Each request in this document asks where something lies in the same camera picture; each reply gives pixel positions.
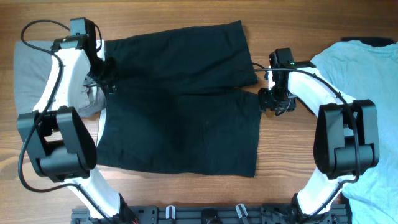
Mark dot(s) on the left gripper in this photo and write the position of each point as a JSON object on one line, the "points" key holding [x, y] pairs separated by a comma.
{"points": [[112, 74]]}

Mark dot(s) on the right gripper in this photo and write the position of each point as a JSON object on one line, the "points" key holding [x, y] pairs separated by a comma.
{"points": [[264, 103]]}

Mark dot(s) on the black shorts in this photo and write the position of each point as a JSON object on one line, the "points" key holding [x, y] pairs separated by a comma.
{"points": [[179, 103]]}

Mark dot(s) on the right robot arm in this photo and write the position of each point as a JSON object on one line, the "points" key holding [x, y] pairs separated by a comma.
{"points": [[346, 142]]}

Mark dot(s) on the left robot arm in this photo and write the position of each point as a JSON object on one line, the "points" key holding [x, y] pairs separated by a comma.
{"points": [[58, 151]]}

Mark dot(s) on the folded grey shorts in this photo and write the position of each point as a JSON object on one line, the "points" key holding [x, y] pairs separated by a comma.
{"points": [[31, 72]]}

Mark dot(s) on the black garment under pile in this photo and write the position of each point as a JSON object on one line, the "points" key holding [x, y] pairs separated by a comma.
{"points": [[364, 68]]}

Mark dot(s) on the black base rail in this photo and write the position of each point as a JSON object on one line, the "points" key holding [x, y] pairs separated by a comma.
{"points": [[266, 213]]}

